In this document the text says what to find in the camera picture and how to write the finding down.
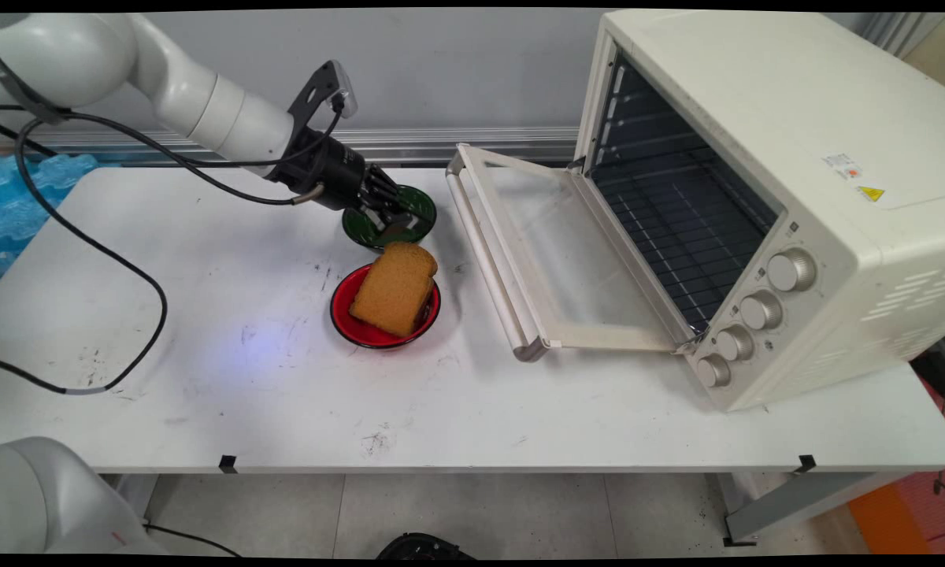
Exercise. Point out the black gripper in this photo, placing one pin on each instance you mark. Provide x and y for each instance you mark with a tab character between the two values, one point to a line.
339	175

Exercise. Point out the cream glass oven door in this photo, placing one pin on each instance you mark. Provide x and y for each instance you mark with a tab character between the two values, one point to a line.
520	315

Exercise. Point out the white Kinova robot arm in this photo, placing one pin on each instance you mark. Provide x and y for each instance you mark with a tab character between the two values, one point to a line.
87	55

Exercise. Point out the white robot base link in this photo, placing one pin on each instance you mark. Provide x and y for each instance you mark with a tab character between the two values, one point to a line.
39	496

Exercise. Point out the green bowl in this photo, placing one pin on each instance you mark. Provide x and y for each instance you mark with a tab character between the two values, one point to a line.
425	209

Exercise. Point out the brown bread slice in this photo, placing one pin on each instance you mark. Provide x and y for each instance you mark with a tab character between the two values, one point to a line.
394	291

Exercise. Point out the red bowl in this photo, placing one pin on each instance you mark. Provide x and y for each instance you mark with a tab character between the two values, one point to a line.
346	315

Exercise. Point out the black table edge clip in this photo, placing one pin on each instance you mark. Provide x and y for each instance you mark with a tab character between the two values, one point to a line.
806	464
228	465

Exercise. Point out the black round floor object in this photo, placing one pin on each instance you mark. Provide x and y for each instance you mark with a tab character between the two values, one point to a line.
421	547

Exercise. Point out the blue plastic sheet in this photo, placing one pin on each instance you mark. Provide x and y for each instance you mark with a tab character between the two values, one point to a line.
24	205

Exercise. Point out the cream toaster oven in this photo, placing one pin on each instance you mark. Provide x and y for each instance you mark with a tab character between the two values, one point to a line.
764	102

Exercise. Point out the large beige oven knob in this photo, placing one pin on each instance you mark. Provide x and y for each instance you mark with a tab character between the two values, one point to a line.
791	270

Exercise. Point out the white label sticker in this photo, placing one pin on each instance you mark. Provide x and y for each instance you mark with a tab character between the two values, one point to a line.
843	165

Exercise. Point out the yellow warning sticker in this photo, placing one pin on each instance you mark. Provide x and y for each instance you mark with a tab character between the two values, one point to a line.
871	194

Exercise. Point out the grey table leg beam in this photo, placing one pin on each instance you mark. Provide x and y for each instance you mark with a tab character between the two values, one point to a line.
803	500

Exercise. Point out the orange floor object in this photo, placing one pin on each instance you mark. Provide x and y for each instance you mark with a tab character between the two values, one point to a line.
886	520

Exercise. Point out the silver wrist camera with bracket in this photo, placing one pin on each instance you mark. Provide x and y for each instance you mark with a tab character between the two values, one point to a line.
315	90

